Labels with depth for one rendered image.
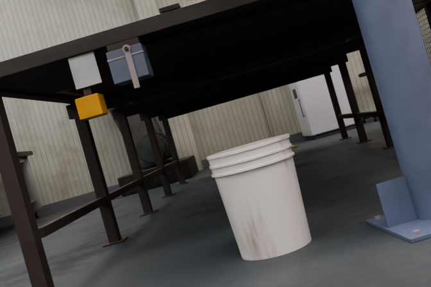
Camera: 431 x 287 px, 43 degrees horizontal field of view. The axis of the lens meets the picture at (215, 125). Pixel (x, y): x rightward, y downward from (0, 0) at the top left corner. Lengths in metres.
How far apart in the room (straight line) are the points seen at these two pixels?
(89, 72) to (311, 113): 5.49
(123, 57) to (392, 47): 0.93
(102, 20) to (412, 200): 6.86
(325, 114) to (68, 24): 3.85
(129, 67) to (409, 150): 0.99
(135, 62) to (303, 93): 5.45
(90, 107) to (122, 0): 6.29
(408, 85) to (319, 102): 5.67
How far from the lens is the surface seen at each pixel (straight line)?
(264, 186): 1.80
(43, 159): 8.23
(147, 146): 6.81
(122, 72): 2.03
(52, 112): 8.21
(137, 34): 2.05
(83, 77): 2.10
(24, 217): 2.20
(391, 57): 1.75
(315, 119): 7.36
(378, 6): 1.77
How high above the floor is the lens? 0.44
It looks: 1 degrees up
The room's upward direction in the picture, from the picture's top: 16 degrees counter-clockwise
